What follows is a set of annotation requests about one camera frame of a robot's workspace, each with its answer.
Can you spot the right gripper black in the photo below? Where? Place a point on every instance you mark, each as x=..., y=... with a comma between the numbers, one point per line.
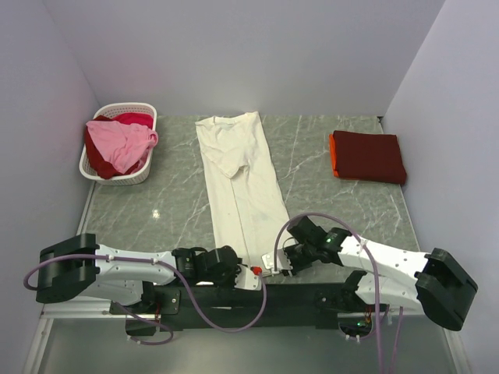
x=296, y=268

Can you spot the folded orange t-shirt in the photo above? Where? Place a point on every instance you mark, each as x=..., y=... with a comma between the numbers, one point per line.
x=332, y=154

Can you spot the red t-shirt in basket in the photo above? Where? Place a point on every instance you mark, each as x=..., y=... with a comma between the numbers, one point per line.
x=120, y=145

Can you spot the pink t-shirt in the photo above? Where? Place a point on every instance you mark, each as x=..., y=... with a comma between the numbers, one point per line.
x=122, y=146

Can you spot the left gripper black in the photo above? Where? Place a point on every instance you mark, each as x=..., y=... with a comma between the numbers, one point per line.
x=231, y=283

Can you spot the black base beam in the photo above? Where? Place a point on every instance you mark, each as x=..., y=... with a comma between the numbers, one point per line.
x=319, y=305

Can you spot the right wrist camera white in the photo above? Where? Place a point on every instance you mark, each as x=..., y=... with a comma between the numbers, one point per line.
x=275, y=264

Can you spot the cream white t-shirt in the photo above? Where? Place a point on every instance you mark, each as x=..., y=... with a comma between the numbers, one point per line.
x=247, y=208

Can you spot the folded maroon t-shirt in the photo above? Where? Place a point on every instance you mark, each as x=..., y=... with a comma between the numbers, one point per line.
x=369, y=157

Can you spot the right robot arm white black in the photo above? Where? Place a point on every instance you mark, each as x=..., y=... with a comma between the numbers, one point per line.
x=430, y=283

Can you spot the white plastic laundry basket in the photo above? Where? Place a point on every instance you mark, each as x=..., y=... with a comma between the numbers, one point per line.
x=93, y=167

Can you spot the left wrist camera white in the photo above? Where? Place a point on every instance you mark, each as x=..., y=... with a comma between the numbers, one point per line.
x=246, y=279

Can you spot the aluminium frame rail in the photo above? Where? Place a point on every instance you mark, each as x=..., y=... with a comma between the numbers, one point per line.
x=95, y=342

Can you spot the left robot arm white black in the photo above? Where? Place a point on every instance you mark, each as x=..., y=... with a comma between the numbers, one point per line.
x=128, y=277

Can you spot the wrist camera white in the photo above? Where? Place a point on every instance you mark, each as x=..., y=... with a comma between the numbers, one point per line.
x=275, y=264
x=246, y=279

